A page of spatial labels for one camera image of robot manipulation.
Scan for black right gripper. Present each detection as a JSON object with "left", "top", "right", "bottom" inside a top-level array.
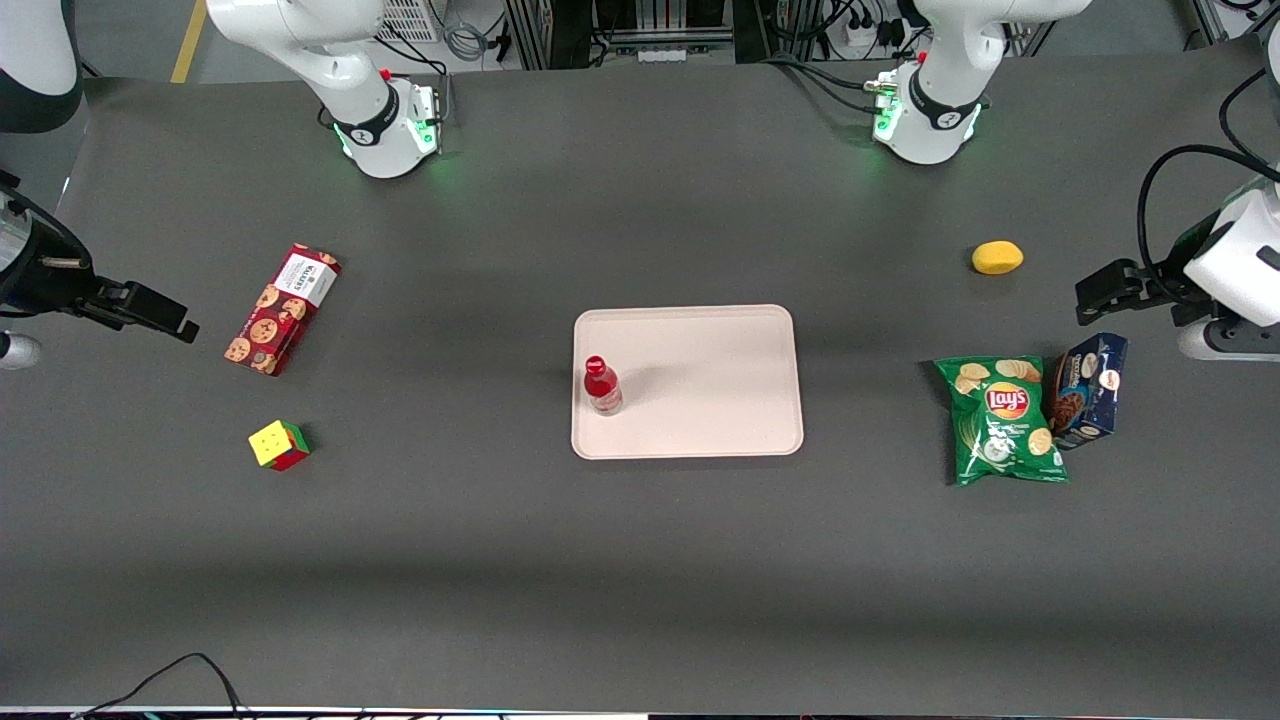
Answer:
[{"left": 5, "top": 225, "right": 200, "bottom": 344}]

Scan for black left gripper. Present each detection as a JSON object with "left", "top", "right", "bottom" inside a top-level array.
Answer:
[{"left": 1075, "top": 212, "right": 1227, "bottom": 327}]

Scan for red coke bottle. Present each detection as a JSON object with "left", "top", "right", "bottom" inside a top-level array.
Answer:
[{"left": 584, "top": 355, "right": 623, "bottom": 416}]

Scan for pale pink plastic tray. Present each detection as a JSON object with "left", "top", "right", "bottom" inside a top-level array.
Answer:
[{"left": 571, "top": 304, "right": 805, "bottom": 461}]

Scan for dark blue cookie box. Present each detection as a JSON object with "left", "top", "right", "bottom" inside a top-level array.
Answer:
[{"left": 1047, "top": 332, "right": 1129, "bottom": 450}]

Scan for red cookie box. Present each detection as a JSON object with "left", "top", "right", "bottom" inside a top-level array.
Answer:
[{"left": 224, "top": 244, "right": 342, "bottom": 377}]

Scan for yellow lemon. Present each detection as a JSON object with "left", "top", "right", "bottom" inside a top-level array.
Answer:
[{"left": 971, "top": 240, "right": 1025, "bottom": 276}]

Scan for green chips bag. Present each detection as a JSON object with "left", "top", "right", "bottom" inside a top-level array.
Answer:
[{"left": 934, "top": 357, "right": 1070, "bottom": 487}]

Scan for colourful puzzle cube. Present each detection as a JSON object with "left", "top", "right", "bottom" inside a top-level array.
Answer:
[{"left": 248, "top": 420, "right": 312, "bottom": 472}]

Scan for white perforated box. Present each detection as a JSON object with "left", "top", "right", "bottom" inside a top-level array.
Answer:
[{"left": 378, "top": 0, "right": 443, "bottom": 44}]

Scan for aluminium equipment rack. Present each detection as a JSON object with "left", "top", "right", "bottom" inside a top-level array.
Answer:
[{"left": 505, "top": 0, "right": 783, "bottom": 71}]

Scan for dark grey table mat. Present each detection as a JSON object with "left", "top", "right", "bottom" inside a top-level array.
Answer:
[{"left": 0, "top": 40, "right": 1280, "bottom": 717}]

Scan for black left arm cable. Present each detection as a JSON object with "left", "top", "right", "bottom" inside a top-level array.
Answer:
[{"left": 1138, "top": 66, "right": 1280, "bottom": 291}]

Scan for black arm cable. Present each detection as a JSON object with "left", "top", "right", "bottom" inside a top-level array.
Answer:
[
  {"left": 0, "top": 170, "right": 93, "bottom": 269},
  {"left": 1138, "top": 66, "right": 1280, "bottom": 291}
]

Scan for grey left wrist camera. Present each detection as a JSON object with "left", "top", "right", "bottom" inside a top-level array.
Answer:
[{"left": 1177, "top": 318, "right": 1280, "bottom": 362}]

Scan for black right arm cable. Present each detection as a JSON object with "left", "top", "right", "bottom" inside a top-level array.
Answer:
[{"left": 0, "top": 170, "right": 93, "bottom": 269}]

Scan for thin black cable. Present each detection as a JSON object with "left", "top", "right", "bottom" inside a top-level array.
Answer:
[{"left": 75, "top": 653, "right": 246, "bottom": 719}]

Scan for black right base cables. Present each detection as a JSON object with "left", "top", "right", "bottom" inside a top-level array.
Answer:
[{"left": 376, "top": 36, "right": 454, "bottom": 79}]

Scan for black base cables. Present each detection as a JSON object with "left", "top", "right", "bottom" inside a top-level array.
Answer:
[
  {"left": 376, "top": 36, "right": 454, "bottom": 79},
  {"left": 758, "top": 54, "right": 893, "bottom": 115}
]

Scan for black left base cables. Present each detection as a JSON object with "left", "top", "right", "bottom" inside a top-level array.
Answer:
[{"left": 758, "top": 54, "right": 893, "bottom": 115}]

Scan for grey coiled cable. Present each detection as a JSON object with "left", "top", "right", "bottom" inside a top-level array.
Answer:
[{"left": 443, "top": 14, "right": 493, "bottom": 63}]

